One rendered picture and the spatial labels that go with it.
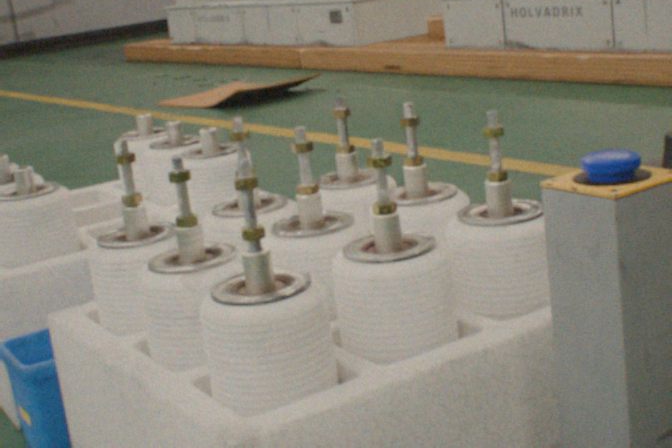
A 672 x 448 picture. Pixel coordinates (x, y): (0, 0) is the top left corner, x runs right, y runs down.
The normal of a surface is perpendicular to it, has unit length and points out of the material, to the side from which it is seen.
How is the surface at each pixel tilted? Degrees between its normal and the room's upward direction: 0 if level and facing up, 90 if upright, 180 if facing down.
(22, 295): 90
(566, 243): 90
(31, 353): 88
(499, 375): 90
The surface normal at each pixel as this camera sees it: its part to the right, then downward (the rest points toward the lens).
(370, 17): 0.58, 0.12
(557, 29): -0.81, 0.23
